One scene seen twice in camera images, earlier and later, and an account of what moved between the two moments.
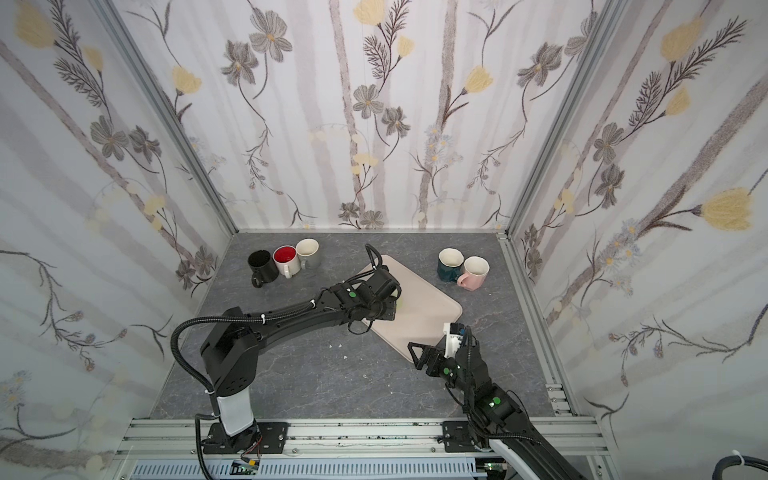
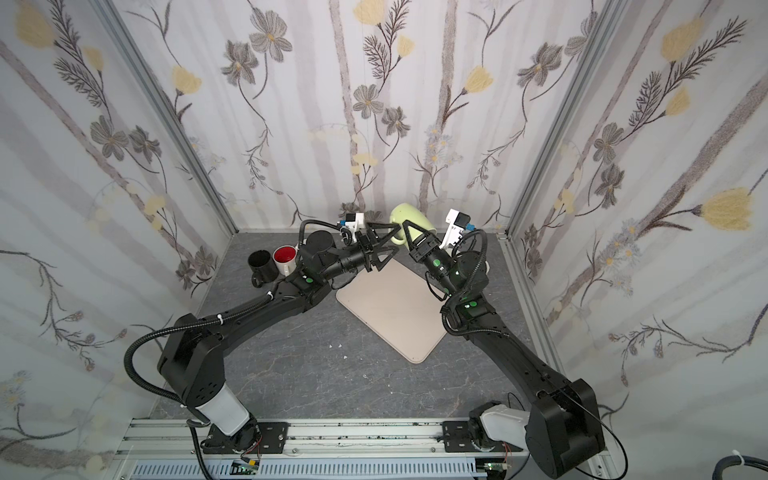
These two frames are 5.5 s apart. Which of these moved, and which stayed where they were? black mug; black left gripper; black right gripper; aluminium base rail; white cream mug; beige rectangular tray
Moved: black left gripper; black right gripper
Stayed: aluminium base rail; black mug; white cream mug; beige rectangular tray
